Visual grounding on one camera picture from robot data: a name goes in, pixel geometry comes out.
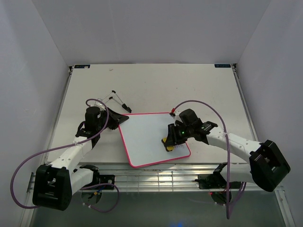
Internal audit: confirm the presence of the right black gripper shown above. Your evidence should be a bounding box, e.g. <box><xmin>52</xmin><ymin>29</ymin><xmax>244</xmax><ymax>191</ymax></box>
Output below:
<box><xmin>165</xmin><ymin>123</ymin><xmax>193</xmax><ymax>148</ymax></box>

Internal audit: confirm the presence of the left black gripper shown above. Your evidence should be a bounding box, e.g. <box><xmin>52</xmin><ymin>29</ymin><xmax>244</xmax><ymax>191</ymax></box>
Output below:
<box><xmin>97</xmin><ymin>107</ymin><xmax>128</xmax><ymax>132</ymax></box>

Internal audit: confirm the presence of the yellow whiteboard eraser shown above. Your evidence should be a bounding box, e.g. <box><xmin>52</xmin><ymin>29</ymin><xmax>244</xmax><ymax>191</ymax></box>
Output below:
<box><xmin>161</xmin><ymin>137</ymin><xmax>175</xmax><ymax>152</ymax></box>

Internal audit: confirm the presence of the pink framed whiteboard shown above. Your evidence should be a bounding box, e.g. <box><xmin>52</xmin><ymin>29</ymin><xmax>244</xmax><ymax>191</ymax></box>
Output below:
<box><xmin>118</xmin><ymin>112</ymin><xmax>191</xmax><ymax>168</ymax></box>

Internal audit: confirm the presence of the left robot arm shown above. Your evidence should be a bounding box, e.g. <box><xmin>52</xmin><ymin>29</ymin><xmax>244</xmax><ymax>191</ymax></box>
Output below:
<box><xmin>33</xmin><ymin>106</ymin><xmax>129</xmax><ymax>210</ymax></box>

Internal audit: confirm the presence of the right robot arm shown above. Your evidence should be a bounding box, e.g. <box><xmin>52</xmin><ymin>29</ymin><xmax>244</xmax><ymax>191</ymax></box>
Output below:
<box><xmin>161</xmin><ymin>109</ymin><xmax>291</xmax><ymax>192</ymax></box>

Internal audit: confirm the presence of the left table corner label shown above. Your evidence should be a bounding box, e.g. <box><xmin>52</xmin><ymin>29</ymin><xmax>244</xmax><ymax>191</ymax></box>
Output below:
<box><xmin>74</xmin><ymin>64</ymin><xmax>90</xmax><ymax>69</ymax></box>

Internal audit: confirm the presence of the table corner label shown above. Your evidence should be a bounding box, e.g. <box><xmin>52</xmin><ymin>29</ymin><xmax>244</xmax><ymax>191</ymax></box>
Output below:
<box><xmin>74</xmin><ymin>64</ymin><xmax>90</xmax><ymax>69</ymax></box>
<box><xmin>214</xmin><ymin>64</ymin><xmax>231</xmax><ymax>68</ymax></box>

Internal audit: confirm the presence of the right table corner label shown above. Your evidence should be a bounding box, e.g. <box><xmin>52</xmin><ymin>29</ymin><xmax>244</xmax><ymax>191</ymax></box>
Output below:
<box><xmin>214</xmin><ymin>64</ymin><xmax>231</xmax><ymax>68</ymax></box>

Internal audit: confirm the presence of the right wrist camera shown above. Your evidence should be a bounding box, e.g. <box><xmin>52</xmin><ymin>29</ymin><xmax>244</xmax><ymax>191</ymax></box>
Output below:
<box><xmin>169</xmin><ymin>108</ymin><xmax>182</xmax><ymax>122</ymax></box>

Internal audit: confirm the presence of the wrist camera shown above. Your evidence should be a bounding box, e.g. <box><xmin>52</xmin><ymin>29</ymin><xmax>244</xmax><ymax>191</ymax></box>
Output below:
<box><xmin>169</xmin><ymin>108</ymin><xmax>182</xmax><ymax>122</ymax></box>
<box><xmin>94</xmin><ymin>99</ymin><xmax>105</xmax><ymax>110</ymax></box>

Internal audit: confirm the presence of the wire whiteboard stand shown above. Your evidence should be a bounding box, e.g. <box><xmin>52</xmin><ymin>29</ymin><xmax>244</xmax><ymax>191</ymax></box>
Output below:
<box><xmin>98</xmin><ymin>90</ymin><xmax>132</xmax><ymax>114</ymax></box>

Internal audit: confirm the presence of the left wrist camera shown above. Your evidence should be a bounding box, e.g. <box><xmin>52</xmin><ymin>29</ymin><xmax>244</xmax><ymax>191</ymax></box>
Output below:
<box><xmin>94</xmin><ymin>99</ymin><xmax>105</xmax><ymax>110</ymax></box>

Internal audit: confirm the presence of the aluminium rail frame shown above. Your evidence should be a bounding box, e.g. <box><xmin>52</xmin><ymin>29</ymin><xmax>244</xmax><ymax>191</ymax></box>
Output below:
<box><xmin>26</xmin><ymin>163</ymin><xmax>285</xmax><ymax>193</ymax></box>

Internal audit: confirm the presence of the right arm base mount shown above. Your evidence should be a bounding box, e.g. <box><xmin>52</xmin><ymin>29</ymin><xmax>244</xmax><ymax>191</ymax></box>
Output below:
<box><xmin>195</xmin><ymin>174</ymin><xmax>226</xmax><ymax>189</ymax></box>

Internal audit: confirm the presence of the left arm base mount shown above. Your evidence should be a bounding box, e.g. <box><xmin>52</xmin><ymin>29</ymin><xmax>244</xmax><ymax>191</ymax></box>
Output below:
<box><xmin>89</xmin><ymin>175</ymin><xmax>116</xmax><ymax>190</ymax></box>

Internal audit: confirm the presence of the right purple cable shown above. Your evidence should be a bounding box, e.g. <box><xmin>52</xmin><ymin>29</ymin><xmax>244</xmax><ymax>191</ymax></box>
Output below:
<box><xmin>172</xmin><ymin>100</ymin><xmax>247</xmax><ymax>220</ymax></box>

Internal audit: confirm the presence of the purple cable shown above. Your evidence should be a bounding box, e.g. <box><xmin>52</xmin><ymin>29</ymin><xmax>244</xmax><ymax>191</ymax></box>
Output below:
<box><xmin>9</xmin><ymin>98</ymin><xmax>121</xmax><ymax>213</ymax></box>
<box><xmin>172</xmin><ymin>100</ymin><xmax>247</xmax><ymax>220</ymax></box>

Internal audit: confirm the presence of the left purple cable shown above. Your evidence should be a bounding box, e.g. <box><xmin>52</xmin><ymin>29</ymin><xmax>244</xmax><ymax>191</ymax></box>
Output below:
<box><xmin>9</xmin><ymin>98</ymin><xmax>121</xmax><ymax>213</ymax></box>

